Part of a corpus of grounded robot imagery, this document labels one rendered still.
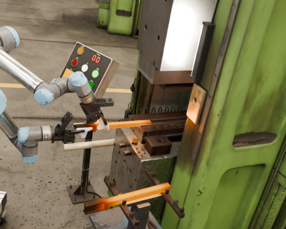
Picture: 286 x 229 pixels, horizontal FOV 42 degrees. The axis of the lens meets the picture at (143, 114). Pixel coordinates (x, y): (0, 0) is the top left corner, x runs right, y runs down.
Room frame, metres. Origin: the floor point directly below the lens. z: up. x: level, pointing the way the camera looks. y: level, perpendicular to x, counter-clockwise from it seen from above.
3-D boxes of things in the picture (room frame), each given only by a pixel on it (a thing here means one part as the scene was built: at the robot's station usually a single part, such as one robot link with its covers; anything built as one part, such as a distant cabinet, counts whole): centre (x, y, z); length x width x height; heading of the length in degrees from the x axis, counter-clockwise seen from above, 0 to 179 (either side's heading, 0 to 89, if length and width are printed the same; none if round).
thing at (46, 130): (1.52, 0.45, 0.99); 0.08 x 0.05 x 0.08; 28
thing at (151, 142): (1.65, -0.11, 0.95); 0.12 x 0.08 x 0.06; 118
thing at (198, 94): (1.56, -0.24, 1.27); 0.09 x 0.02 x 0.17; 28
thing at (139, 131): (1.88, -0.16, 0.96); 0.42 x 0.20 x 0.09; 118
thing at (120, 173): (1.83, -0.19, 0.69); 0.56 x 0.38 x 0.45; 118
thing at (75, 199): (2.23, 0.36, 0.05); 0.22 x 0.22 x 0.09; 28
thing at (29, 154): (1.49, 0.54, 0.89); 0.11 x 0.08 x 0.11; 47
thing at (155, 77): (1.88, -0.16, 1.32); 0.42 x 0.20 x 0.10; 118
